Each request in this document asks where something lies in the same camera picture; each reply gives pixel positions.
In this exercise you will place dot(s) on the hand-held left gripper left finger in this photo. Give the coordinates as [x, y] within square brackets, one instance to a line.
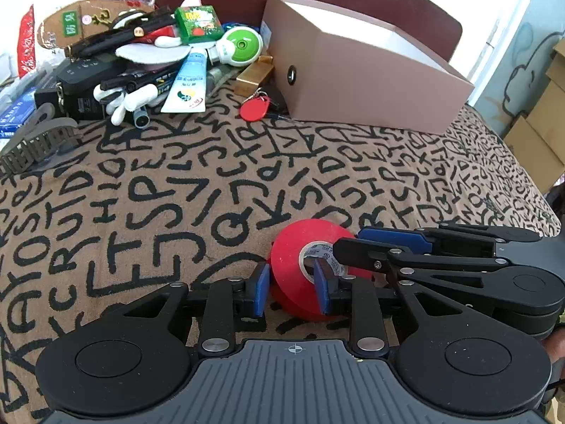
[262, 289]

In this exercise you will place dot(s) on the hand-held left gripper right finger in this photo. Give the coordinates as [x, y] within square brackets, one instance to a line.
[321, 287]

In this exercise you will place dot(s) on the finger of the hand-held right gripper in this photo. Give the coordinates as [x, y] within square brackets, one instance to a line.
[393, 237]
[362, 254]

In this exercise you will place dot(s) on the red tape roll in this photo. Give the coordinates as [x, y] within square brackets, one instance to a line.
[289, 256]

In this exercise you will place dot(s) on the brown cardboard box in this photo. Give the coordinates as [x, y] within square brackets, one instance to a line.
[353, 70]

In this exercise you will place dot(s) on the letter patterned blanket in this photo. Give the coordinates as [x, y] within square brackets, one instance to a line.
[176, 194]

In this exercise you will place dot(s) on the cardboard carton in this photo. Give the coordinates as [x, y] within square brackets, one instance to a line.
[536, 150]
[558, 70]

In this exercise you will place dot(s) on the black keys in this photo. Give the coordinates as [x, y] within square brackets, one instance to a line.
[278, 101]

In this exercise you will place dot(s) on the red key fob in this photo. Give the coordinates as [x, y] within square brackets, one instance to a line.
[254, 109]

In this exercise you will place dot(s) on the blue white tube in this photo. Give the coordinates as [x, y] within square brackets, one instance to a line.
[187, 84]

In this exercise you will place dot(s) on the white plush toy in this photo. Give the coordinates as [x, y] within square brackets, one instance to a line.
[128, 101]

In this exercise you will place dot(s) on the green white round device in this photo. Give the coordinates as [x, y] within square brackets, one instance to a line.
[240, 44]

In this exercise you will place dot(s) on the white round pad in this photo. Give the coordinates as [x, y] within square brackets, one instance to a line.
[150, 54]

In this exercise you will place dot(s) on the black electronic device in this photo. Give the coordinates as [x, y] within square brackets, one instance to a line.
[79, 101]

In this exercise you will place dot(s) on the red white plush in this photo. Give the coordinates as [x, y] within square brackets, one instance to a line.
[167, 39]

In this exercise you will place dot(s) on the grey hair claw clip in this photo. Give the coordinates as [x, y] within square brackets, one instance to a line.
[39, 141]

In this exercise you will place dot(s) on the green printed box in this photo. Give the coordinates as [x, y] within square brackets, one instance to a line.
[198, 22]

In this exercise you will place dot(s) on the black flat device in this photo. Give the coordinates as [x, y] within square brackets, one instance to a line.
[88, 69]

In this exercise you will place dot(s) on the pink tape roll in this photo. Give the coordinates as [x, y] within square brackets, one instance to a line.
[192, 1]

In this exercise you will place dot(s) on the blue printed box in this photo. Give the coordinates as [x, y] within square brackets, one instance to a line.
[15, 117]

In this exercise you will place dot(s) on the clear plastic case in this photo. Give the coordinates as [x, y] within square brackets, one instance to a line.
[20, 84]

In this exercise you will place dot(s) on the brown insole pack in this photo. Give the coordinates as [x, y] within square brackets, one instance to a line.
[70, 22]

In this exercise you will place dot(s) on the red white packet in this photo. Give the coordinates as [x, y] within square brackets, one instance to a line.
[26, 39]

